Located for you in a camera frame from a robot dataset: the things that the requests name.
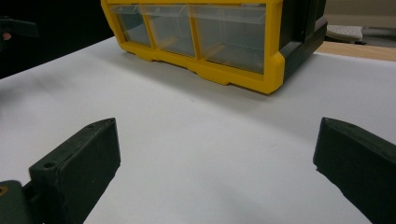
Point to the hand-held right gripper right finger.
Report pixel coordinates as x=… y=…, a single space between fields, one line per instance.
x=358 y=165

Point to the white perforated object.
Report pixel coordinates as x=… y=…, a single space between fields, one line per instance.
x=344 y=32

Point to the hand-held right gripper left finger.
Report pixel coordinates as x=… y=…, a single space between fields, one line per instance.
x=74 y=168

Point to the grid of clear drawers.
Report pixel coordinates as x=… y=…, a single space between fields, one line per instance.
x=230 y=37

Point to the yellow black organizer cabinet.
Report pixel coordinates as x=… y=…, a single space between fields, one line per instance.
x=211 y=67

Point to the black curtain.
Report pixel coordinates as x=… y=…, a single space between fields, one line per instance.
x=62 y=18

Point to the wooden table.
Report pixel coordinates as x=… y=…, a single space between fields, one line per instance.
x=358 y=50

